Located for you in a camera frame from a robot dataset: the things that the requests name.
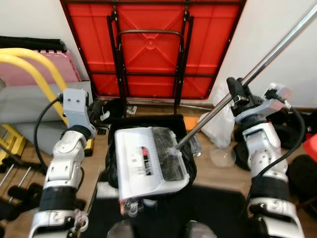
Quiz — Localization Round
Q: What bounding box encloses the padded right gripper finger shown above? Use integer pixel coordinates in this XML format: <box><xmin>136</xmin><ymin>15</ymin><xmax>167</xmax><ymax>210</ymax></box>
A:
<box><xmin>227</xmin><ymin>77</ymin><xmax>248</xmax><ymax>107</ymax></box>

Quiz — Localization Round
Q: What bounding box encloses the white dustpan with metal handle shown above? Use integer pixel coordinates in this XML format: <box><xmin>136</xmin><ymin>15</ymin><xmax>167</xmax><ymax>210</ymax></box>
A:
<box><xmin>113</xmin><ymin>4</ymin><xmax>317</xmax><ymax>203</ymax></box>

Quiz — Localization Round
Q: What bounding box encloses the black floor mat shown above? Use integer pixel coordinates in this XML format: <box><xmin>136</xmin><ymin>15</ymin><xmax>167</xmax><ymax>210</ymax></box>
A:
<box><xmin>81</xmin><ymin>182</ymin><xmax>261</xmax><ymax>238</ymax></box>

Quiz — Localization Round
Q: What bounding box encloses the black bag with white tag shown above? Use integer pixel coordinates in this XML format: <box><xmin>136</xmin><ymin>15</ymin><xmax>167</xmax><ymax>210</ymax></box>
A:
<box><xmin>97</xmin><ymin>98</ymin><xmax>127</xmax><ymax>134</ymax></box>

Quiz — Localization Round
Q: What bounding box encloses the white plastic bag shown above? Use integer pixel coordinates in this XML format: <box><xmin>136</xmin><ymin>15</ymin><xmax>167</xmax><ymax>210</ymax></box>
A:
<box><xmin>200</xmin><ymin>85</ymin><xmax>234</xmax><ymax>150</ymax></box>

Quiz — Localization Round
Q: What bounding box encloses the small orange object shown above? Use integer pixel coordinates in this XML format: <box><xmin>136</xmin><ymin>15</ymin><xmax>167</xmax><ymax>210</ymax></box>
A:
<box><xmin>182</xmin><ymin>116</ymin><xmax>200</xmax><ymax>132</ymax></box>

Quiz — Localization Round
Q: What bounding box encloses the clear plastic cup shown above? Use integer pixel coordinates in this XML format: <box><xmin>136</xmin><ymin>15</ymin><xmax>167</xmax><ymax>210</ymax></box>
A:
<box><xmin>208</xmin><ymin>144</ymin><xmax>237</xmax><ymax>168</ymax></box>

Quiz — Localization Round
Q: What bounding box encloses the pink foam mat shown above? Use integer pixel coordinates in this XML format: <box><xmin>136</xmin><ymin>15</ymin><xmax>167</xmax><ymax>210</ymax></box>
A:
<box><xmin>0</xmin><ymin>50</ymin><xmax>83</xmax><ymax>89</ymax></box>

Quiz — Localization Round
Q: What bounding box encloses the grey rolled mat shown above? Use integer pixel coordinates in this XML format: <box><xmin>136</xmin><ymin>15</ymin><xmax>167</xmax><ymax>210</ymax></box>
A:
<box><xmin>0</xmin><ymin>81</ymin><xmax>96</xmax><ymax>155</ymax></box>

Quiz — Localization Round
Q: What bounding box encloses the red plastic object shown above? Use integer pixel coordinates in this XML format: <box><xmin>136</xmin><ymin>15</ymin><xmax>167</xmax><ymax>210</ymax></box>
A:
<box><xmin>303</xmin><ymin>133</ymin><xmax>317</xmax><ymax>162</ymax></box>

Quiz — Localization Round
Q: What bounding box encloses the red folding table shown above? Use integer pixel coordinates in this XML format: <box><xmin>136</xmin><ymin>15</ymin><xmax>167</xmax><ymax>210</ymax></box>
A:
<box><xmin>59</xmin><ymin>0</ymin><xmax>247</xmax><ymax>103</ymax></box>

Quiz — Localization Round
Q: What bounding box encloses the black foam mat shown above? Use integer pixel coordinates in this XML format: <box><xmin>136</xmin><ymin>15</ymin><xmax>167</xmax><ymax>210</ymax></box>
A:
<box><xmin>0</xmin><ymin>36</ymin><xmax>68</xmax><ymax>53</ymax></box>

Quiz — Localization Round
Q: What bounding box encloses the crumpled pink white paper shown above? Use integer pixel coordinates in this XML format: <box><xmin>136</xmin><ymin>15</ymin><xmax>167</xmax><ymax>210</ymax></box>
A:
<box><xmin>73</xmin><ymin>210</ymin><xmax>91</xmax><ymax>234</ymax></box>

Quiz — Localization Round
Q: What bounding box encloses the grey robot left leg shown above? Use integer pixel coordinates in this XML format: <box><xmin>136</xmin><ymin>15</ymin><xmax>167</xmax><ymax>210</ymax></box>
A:
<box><xmin>106</xmin><ymin>220</ymin><xmax>135</xmax><ymax>238</ymax></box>

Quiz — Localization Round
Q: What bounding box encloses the grey robot leg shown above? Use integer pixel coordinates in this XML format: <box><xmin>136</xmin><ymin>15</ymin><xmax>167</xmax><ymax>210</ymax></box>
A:
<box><xmin>185</xmin><ymin>220</ymin><xmax>217</xmax><ymax>238</ymax></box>
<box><xmin>106</xmin><ymin>220</ymin><xmax>135</xmax><ymax>238</ymax></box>

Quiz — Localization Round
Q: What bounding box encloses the grey robot right leg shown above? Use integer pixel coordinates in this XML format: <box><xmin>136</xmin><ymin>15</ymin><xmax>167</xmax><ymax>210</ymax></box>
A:
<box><xmin>185</xmin><ymin>220</ymin><xmax>217</xmax><ymax>238</ymax></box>

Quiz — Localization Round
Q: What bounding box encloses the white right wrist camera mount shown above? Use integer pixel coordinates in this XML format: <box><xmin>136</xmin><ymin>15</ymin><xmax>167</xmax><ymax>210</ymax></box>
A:
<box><xmin>235</xmin><ymin>83</ymin><xmax>294</xmax><ymax>125</ymax></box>

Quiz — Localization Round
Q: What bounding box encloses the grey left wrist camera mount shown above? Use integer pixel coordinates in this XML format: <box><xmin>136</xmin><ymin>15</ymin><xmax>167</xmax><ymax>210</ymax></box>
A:
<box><xmin>61</xmin><ymin>88</ymin><xmax>98</xmax><ymax>140</ymax></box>

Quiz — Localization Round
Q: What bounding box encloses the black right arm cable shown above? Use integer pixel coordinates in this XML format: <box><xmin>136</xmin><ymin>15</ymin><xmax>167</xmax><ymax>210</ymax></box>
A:
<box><xmin>240</xmin><ymin>97</ymin><xmax>305</xmax><ymax>219</ymax></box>

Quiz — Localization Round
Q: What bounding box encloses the white plastic ring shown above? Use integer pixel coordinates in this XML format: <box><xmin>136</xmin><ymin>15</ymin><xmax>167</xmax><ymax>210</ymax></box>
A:
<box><xmin>120</xmin><ymin>198</ymin><xmax>140</xmax><ymax>217</ymax></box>

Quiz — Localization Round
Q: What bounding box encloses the yellow metal frame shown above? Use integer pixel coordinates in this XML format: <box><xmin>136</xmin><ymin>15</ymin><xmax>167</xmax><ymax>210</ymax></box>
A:
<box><xmin>0</xmin><ymin>48</ymin><xmax>96</xmax><ymax>162</ymax></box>

